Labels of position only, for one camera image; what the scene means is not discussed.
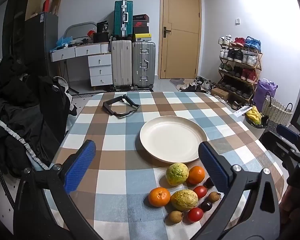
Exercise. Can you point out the pile of dark clothes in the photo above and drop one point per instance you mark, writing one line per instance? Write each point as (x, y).
(20, 110)

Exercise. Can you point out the black refrigerator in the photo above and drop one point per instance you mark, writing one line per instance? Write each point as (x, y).
(40, 45)

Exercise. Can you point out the silver suitcase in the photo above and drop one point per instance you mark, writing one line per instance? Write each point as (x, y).
(143, 62)

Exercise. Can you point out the black pouch bag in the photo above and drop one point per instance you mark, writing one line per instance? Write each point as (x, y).
(102, 27)

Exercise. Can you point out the dimpled orange tangerine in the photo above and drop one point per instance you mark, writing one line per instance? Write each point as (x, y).
(159, 197)

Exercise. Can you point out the white bin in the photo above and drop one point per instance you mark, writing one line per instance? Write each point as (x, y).
(255, 131)

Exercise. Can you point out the wooden shoe rack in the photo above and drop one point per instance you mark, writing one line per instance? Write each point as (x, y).
(258, 62)

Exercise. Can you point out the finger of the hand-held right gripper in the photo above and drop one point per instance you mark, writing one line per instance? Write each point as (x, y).
(275, 143)
(286, 131)

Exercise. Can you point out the grey door mat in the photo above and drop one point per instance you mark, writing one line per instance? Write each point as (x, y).
(177, 82)

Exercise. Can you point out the shoe rack with shoes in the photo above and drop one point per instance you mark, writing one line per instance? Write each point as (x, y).
(237, 55)

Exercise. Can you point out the white desk with drawers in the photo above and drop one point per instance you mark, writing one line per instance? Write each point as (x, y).
(100, 67)

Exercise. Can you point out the small cardboard box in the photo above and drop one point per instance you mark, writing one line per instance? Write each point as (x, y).
(220, 93)

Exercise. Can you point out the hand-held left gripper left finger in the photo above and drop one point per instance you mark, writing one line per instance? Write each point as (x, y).
(80, 163)

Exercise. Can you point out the tall cardboard box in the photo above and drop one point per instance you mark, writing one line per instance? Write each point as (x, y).
(33, 1)

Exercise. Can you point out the red tomato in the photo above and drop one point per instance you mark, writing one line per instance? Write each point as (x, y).
(195, 214)
(200, 191)

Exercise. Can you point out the black phone holder bracket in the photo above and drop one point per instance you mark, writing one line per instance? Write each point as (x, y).
(110, 103)

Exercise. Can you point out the white paper tag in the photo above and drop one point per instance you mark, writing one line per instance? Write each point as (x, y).
(242, 111)

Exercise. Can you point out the red and black shoe box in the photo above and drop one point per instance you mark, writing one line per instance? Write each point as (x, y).
(140, 23)

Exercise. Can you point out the grey metal tube frame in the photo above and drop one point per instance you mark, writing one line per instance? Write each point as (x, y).
(77, 24)

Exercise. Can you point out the smooth orange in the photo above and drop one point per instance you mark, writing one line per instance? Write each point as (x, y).
(196, 175)

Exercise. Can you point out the purple bag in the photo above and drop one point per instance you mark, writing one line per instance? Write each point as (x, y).
(263, 92)

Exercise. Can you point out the beige suitcase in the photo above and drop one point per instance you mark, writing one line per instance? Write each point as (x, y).
(121, 62)

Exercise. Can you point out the woven basket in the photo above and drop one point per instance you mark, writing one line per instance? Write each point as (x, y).
(276, 112)

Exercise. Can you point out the cream round plate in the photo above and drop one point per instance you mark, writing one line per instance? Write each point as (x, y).
(173, 137)

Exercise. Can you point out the brown paper bag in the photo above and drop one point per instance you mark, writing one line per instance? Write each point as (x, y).
(55, 5)

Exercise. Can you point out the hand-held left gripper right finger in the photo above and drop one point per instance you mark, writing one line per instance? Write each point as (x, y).
(212, 165)

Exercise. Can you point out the yellow wrinkled guava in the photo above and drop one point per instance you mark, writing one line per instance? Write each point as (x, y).
(184, 200)

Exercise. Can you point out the blue plastic bag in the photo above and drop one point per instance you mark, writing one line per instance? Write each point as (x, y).
(63, 41)

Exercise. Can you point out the wooden door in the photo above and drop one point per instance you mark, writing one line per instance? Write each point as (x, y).
(180, 55)

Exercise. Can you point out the pile of dark sneakers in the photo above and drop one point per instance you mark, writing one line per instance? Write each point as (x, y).
(195, 85)

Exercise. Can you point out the red paper bag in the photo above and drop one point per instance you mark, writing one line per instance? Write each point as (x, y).
(46, 5)

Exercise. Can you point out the dark purple plum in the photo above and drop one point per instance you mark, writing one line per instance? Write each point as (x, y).
(209, 182)
(206, 205)

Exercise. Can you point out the brown longan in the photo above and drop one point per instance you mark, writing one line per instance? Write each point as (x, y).
(213, 196)
(175, 217)

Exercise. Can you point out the yellow and black shoe box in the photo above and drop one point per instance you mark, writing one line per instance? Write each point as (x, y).
(142, 37)

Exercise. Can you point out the checkered tablecloth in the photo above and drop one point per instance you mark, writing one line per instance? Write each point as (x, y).
(120, 155)

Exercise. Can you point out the green yellow guava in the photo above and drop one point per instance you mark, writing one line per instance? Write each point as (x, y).
(177, 174)

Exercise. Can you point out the teal suitcase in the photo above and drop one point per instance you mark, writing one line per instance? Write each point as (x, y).
(120, 17)

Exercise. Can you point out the yellow plastic bag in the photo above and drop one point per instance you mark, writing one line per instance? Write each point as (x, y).
(253, 115)

